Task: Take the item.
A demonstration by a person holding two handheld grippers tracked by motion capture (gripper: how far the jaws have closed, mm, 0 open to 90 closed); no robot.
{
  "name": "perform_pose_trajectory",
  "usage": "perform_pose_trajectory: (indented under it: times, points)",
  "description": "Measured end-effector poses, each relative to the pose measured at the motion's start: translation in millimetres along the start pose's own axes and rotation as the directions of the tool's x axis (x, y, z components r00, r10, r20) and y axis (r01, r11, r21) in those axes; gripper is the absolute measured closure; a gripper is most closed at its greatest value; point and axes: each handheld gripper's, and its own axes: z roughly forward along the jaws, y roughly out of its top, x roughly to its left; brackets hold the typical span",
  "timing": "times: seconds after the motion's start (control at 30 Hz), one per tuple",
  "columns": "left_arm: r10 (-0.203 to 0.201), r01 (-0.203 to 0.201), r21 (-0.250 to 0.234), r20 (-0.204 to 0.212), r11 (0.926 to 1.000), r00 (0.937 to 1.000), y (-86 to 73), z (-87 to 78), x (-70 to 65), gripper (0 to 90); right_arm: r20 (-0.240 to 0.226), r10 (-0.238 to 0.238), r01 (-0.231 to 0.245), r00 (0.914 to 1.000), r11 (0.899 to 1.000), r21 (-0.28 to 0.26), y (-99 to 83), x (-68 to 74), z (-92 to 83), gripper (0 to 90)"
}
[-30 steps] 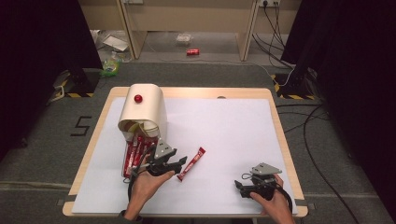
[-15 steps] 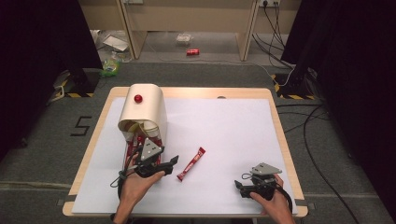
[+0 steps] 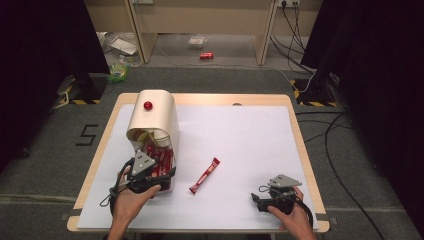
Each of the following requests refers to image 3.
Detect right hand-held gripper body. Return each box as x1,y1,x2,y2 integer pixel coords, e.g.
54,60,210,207
266,173,303,215

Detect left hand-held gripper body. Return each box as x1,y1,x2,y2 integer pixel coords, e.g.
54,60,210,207
125,149,168,194

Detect bunch of red stick packets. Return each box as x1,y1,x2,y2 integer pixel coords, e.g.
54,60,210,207
141,141,175,192

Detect single red snack stick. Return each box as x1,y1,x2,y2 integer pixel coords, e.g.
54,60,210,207
188,157,221,196

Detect cream dispenser box with red knob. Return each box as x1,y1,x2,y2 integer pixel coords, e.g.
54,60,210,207
125,89,181,193

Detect person's right hand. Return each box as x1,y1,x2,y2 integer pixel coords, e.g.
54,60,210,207
267,186,315,232

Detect person's left hand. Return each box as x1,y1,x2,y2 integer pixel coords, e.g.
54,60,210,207
111,166,162,221

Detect white table sheet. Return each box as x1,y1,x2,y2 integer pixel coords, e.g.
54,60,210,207
77,103,319,231

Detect black stand base striped tape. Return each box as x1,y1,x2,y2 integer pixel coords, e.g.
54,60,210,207
289,77,340,108
58,74,108,106

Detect green plastic bag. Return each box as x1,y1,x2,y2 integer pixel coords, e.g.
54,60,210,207
106,61,131,84

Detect clear plastic food tray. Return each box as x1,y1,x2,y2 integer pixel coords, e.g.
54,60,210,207
188,35,208,48

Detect black curtain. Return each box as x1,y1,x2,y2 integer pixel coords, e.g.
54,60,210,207
0,0,111,175
301,0,424,229

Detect right hand-held gripper cable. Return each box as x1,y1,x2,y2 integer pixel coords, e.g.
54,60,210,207
293,196,315,230

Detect hand-held gripper cable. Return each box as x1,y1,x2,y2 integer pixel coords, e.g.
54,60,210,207
99,158,136,216
293,196,315,230

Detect left hand-held gripper cable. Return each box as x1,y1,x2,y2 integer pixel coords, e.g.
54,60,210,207
99,158,136,216

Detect long black floor cable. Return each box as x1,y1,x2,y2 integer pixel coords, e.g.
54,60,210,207
294,111,388,240

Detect light wooden desk frame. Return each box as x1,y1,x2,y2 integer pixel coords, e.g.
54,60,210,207
83,0,323,67

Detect black socket cables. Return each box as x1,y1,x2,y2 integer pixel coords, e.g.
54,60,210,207
269,2,316,75

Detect white wall socket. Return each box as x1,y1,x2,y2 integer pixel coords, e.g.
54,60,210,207
277,0,301,9

